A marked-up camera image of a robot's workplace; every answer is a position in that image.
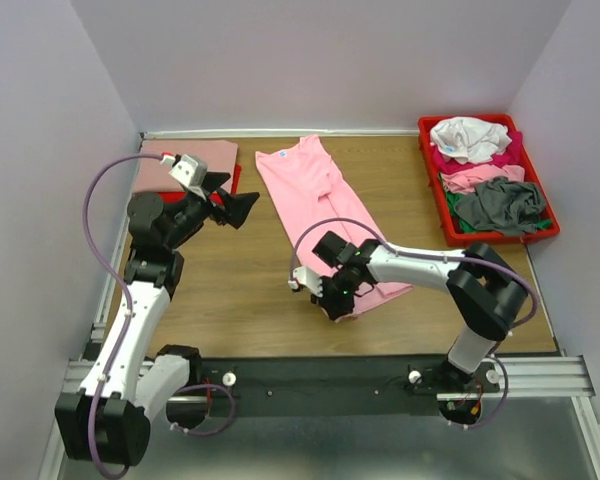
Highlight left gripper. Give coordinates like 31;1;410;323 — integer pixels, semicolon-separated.
165;171;260;249

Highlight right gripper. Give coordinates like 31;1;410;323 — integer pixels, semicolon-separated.
310;267;357;321

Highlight light pink t-shirt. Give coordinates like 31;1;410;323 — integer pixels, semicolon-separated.
255;134;414;324

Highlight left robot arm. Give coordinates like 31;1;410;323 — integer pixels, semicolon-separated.
55;172;260;468

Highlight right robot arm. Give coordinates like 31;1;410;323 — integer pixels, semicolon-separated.
289;231;532;392

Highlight folded pink t-shirt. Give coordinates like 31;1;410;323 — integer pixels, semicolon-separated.
134;139;240;195

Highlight folded red t-shirt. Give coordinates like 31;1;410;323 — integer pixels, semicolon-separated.
132;162;242;203

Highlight red plastic bin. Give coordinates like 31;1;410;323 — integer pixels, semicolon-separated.
418;115;560;247

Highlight green garment in bin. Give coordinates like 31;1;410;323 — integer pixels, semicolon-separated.
445;192;552;236

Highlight salmon pink garment in bin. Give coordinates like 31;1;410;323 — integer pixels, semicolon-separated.
440;164;525;194

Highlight grey garment in bin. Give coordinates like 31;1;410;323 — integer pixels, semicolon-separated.
451;177;553;236

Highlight white t-shirt in bin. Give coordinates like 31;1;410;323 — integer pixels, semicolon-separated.
429;117;512;165

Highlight magenta garment in bin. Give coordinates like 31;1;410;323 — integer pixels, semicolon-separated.
430;131;523;174

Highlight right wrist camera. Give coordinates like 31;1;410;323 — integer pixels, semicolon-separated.
287;266;323;298

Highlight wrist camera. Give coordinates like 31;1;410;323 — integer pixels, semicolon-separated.
160;154;208;191
287;266;323;298

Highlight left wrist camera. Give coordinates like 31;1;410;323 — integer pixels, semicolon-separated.
160;154;208;191

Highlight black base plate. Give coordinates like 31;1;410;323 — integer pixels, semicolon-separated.
144;353;501;426

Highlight aluminium frame rail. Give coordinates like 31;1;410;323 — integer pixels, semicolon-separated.
39;194;596;480

